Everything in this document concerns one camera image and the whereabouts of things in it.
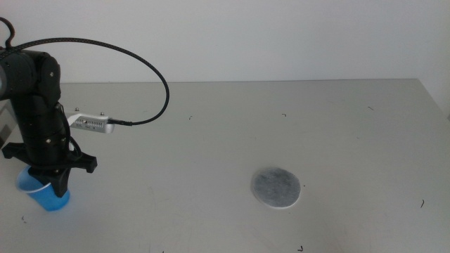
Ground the blue plastic cup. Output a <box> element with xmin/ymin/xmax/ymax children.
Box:
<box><xmin>15</xmin><ymin>165</ymin><xmax>71</xmax><ymax>212</ymax></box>

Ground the round grey cup mat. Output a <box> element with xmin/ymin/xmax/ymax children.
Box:
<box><xmin>250</xmin><ymin>167</ymin><xmax>302</xmax><ymax>209</ymax></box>

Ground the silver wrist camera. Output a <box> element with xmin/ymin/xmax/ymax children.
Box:
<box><xmin>66</xmin><ymin>111</ymin><xmax>116</xmax><ymax>136</ymax></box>

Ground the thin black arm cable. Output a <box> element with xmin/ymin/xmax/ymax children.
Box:
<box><xmin>0</xmin><ymin>16</ymin><xmax>17</xmax><ymax>50</ymax></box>

